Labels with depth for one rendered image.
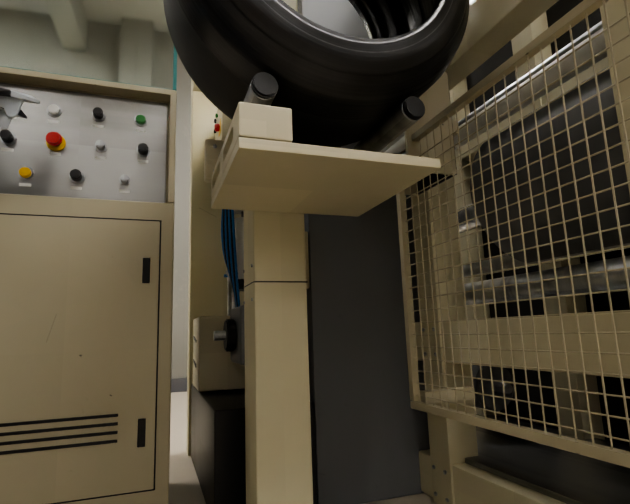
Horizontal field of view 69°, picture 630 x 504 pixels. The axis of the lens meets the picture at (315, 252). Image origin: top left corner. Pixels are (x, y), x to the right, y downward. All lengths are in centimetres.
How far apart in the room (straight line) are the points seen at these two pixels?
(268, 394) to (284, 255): 32
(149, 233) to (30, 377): 48
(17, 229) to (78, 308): 27
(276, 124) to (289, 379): 58
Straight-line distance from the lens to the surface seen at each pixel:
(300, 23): 82
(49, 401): 141
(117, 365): 139
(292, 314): 108
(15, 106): 127
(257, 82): 79
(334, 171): 84
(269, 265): 107
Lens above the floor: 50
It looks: 10 degrees up
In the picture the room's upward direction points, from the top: 2 degrees counter-clockwise
